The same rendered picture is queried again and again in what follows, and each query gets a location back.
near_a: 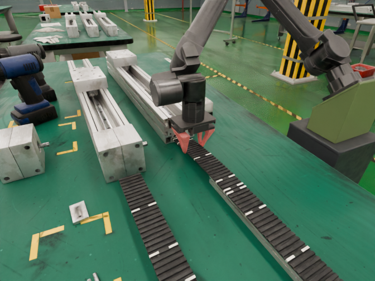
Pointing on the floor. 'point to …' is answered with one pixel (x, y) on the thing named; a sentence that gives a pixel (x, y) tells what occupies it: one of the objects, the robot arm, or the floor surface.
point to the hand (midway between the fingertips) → (192, 147)
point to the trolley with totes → (366, 71)
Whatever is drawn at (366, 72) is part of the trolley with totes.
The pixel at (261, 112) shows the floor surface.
